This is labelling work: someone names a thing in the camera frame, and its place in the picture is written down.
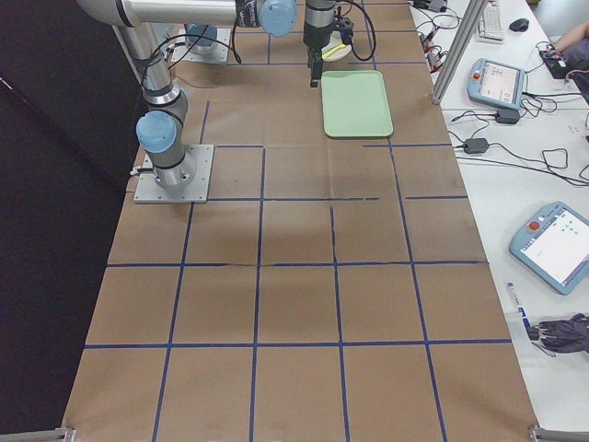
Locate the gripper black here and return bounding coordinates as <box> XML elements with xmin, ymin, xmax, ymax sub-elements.
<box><xmin>303</xmin><ymin>25</ymin><xmax>332</xmax><ymax>87</ymax></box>
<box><xmin>335</xmin><ymin>17</ymin><xmax>354</xmax><ymax>45</ymax></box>

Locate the white round plate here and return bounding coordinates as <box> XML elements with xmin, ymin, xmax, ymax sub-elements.
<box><xmin>321</xmin><ymin>30</ymin><xmax>352</xmax><ymax>63</ymax></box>

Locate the yellow plastic fork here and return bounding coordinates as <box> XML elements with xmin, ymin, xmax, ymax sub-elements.
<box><xmin>322</xmin><ymin>43</ymin><xmax>347</xmax><ymax>60</ymax></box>

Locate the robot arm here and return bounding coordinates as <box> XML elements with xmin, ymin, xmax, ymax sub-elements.
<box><xmin>81</xmin><ymin>1</ymin><xmax>327</xmax><ymax>204</ymax></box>
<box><xmin>184</xmin><ymin>17</ymin><xmax>353</xmax><ymax>52</ymax></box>

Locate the light green tray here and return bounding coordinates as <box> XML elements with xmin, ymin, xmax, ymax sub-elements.
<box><xmin>321</xmin><ymin>70</ymin><xmax>394</xmax><ymax>138</ymax></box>

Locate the teach pendant near tray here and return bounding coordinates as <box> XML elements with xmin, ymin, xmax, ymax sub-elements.
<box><xmin>468</xmin><ymin>58</ymin><xmax>525</xmax><ymax>111</ymax></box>

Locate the black power adapter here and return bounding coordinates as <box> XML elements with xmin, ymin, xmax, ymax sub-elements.
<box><xmin>463</xmin><ymin>138</ymin><xmax>490</xmax><ymax>155</ymax></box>

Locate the brown paper table cover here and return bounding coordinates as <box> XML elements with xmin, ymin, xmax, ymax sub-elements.
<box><xmin>64</xmin><ymin>1</ymin><xmax>536</xmax><ymax>441</ymax></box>

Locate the black backdrop curtain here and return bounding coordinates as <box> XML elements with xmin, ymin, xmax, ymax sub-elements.
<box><xmin>1</xmin><ymin>1</ymin><xmax>144</xmax><ymax>433</ymax></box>

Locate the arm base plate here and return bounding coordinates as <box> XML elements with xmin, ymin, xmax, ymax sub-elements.
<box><xmin>133</xmin><ymin>145</ymin><xmax>214</xmax><ymax>204</ymax></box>
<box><xmin>170</xmin><ymin>27</ymin><xmax>232</xmax><ymax>64</ymax></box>

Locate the aluminium frame post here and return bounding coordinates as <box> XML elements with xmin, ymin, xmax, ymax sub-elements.
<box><xmin>430</xmin><ymin>0</ymin><xmax>487</xmax><ymax>105</ymax></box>

